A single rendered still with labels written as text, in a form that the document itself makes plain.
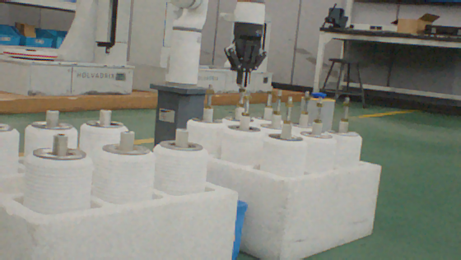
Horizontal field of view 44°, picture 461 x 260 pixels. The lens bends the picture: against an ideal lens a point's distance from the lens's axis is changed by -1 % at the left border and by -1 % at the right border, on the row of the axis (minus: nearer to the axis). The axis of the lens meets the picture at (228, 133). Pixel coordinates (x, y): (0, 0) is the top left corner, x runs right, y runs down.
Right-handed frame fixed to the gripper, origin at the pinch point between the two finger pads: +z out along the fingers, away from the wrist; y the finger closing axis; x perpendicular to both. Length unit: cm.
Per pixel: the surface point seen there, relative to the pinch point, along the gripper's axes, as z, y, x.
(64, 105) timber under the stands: 33, 32, 191
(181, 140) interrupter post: 9, -39, -32
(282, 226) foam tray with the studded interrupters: 26.9, -13.9, -33.9
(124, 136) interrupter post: 8, -51, -34
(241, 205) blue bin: 23.5, -20.2, -28.0
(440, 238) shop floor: 36, 41, -37
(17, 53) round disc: 7, 12, 212
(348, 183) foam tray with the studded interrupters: 20.3, 9.3, -30.2
